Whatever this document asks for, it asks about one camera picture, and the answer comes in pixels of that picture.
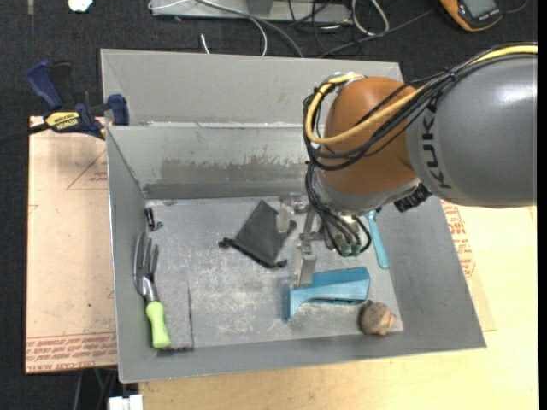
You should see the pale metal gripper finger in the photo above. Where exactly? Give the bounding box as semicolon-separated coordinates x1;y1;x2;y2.
296;243;318;289
277;192;305;235

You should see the black cloth pouch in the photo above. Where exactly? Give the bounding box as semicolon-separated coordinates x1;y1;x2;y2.
217;199;298;270

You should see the blue angled plastic block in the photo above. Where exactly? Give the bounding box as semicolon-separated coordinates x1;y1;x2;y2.
280;266;372;322

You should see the grey metal bin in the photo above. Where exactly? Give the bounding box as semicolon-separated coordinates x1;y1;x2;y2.
100;48;487;384

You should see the brown mottled ball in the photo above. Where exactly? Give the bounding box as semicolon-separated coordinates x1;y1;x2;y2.
357;299;397;337

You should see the small black clip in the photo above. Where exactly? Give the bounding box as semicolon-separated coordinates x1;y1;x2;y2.
144;206;165;232

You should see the brown cardboard board, red print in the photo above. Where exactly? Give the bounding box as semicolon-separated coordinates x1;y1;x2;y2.
24;115;497;375

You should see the teal tool handle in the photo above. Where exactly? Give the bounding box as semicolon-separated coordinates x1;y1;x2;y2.
364;209;391;270

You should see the black cylinder on white bracket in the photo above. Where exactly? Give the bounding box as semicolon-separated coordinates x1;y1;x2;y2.
375;183;433;218

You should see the green handled garden fork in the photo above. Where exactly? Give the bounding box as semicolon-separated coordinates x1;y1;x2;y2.
132;230;173;350

